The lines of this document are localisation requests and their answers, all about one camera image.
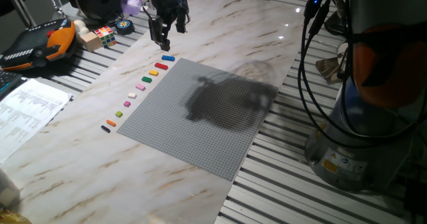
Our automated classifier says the person's dark sleeved forearm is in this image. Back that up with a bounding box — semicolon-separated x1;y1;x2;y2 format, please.
0;0;29;17

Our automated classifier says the grey Lego baseplate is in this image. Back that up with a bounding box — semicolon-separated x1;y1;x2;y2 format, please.
116;57;280;181

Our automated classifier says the translucent purple object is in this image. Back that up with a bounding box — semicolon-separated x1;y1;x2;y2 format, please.
120;0;144;17

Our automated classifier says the black disc with yellow centre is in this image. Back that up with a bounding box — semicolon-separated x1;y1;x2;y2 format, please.
115;19;135;35

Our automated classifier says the Rubik's cube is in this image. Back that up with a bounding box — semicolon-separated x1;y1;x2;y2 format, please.
93;25;118;49

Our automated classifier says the black filament spool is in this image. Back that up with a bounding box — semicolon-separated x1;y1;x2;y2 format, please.
66;0;123;21

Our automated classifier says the wooden cube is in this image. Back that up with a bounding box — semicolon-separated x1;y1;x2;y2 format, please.
80;31;103;53

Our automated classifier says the white round figurine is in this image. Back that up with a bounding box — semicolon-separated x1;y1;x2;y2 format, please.
73;19;90;38

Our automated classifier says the black orange teach pendant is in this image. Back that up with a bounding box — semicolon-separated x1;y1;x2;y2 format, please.
0;18;77;72

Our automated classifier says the printed paper sheet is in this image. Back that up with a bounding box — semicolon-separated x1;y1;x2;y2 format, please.
0;78;73;165

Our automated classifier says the marble pattern table sheet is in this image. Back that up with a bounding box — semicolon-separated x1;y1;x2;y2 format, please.
0;0;311;224

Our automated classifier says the gold foil bag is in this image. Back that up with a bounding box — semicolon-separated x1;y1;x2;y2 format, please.
0;207;33;224

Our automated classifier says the thin grey sensor cable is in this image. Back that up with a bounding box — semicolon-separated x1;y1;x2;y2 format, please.
141;0;159;18

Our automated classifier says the black cable with LED plug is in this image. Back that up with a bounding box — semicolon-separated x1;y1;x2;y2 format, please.
296;0;418;150

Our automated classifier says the shiny metal bracket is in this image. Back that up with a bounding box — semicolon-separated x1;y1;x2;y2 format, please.
315;55;348;85

